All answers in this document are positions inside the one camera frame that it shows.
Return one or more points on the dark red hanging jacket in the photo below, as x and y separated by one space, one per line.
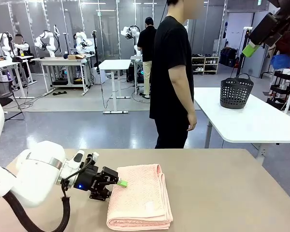
287 46

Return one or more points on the dark perforated plastic basket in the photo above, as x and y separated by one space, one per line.
234 96

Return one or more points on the large white side table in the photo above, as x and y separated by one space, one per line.
244 120

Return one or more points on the black green-tipped left gripper finger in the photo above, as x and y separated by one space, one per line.
108 177
100 194

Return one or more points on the small white standing desk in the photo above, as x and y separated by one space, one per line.
114 64

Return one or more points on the black green-tipped right gripper finger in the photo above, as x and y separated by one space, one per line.
263 29
279 35

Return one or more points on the person's right forearm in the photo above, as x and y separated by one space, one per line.
184 101

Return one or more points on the white desk with seated person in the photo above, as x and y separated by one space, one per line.
2 64

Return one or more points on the blue hanging bag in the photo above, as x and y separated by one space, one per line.
281 61

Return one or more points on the black stand with white head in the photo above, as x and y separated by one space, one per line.
241 62

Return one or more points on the man with beige trousers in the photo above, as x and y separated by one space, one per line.
147 41

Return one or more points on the white shoe rack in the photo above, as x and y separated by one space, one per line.
205 65

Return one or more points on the black mesh office chair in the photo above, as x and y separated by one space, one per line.
0 100

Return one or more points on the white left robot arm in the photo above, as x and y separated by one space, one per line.
38 169

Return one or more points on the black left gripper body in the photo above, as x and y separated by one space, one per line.
85 180

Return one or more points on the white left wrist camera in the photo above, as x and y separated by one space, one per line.
95 156

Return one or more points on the black camera tripod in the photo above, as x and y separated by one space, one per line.
95 48

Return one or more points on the person's right hand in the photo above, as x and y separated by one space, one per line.
192 122

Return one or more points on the seated person in black vest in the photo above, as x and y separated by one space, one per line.
23 48

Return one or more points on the brown cardboard box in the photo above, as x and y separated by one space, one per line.
76 57

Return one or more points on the grey door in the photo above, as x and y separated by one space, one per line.
258 65

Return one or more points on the black bags pile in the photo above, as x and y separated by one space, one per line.
228 56

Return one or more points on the black computer tower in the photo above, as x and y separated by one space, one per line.
131 73

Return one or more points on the black floor power strip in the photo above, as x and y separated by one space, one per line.
59 93

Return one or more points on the pink towel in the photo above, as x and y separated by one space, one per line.
140 200

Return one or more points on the black trolley cart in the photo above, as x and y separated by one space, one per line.
280 90

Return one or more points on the person in black t-shirt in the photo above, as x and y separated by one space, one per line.
171 60

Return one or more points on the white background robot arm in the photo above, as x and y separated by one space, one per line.
83 38
134 30
4 46
50 41

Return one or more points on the white desk with robots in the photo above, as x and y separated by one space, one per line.
62 61

